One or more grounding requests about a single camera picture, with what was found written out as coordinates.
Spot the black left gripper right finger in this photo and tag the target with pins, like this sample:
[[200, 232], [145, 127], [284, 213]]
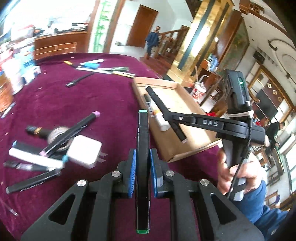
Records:
[[198, 211]]

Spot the black marker green cap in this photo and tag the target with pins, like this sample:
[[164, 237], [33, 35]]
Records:
[[142, 164]]

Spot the black marker red cap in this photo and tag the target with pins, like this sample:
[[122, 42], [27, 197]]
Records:
[[148, 102]]

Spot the blue sleeved right forearm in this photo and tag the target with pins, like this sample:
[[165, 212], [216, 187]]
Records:
[[252, 205]]

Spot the white marker teal cap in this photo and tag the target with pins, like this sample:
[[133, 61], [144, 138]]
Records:
[[50, 163]]

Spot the cardboard tray box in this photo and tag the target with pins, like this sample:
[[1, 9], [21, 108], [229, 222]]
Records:
[[182, 140]]

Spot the black marker pink cap upper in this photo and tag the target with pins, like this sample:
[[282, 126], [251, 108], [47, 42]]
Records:
[[71, 132]]

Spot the small black gold lipstick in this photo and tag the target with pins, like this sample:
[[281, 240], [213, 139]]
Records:
[[38, 131]]

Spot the purple velvet tablecloth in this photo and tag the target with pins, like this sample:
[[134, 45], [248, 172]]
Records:
[[47, 102]]

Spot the person in dark jacket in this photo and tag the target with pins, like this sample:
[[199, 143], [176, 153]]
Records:
[[152, 41]]

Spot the black thin pen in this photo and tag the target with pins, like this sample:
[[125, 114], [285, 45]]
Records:
[[74, 82]]

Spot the green comb brush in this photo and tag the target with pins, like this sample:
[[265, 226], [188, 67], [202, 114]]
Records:
[[121, 69]]

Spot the orange lidded jar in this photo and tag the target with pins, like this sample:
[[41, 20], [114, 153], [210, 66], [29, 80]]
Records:
[[6, 92]]

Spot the blue white pen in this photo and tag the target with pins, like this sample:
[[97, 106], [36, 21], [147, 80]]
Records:
[[93, 64]]

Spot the white lidded jar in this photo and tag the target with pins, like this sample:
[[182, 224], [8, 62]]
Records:
[[13, 71]]

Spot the blue snack packet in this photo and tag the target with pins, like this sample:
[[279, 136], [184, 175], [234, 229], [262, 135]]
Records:
[[29, 69]]

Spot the wooden sideboard cabinet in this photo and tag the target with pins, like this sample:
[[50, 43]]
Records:
[[72, 42]]

